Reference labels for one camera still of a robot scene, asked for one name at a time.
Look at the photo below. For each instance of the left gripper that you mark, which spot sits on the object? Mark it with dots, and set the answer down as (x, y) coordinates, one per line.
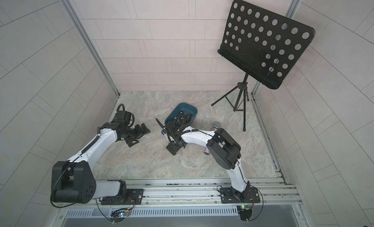
(140, 132)

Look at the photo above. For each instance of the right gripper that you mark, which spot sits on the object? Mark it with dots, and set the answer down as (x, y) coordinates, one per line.
(173, 147)

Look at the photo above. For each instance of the black VW key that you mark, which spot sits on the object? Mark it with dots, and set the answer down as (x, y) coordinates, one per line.
(180, 114)

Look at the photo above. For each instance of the teal plastic storage box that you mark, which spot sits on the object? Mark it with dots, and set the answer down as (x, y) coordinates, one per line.
(186, 108)

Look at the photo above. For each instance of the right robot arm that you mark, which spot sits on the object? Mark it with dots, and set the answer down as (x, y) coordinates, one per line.
(225, 151)

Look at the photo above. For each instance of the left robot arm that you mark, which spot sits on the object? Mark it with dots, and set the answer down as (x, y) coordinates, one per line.
(73, 181)

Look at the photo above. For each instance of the left circuit board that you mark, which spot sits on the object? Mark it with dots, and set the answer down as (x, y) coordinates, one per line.
(119, 215)

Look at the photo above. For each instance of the circuit board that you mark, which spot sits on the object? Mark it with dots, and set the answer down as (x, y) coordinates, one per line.
(119, 215)
(245, 212)

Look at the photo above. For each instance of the right circuit board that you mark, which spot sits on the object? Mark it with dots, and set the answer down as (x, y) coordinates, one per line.
(245, 212)

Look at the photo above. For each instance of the black perforated music stand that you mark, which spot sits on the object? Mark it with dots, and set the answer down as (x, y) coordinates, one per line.
(263, 44)

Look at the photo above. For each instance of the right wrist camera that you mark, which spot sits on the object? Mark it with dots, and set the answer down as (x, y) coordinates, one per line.
(174, 130)

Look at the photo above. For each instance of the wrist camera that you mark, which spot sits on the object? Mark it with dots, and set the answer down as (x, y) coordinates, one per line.
(125, 117)
(174, 130)

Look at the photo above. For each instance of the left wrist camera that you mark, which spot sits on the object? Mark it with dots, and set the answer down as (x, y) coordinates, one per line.
(125, 117)

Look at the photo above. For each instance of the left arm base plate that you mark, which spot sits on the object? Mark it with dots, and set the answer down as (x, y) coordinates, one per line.
(130, 197)

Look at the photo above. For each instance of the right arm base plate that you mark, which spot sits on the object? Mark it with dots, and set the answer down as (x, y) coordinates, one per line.
(231, 196)

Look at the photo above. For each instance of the aluminium rail frame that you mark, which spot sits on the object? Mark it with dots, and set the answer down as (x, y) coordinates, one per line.
(193, 197)

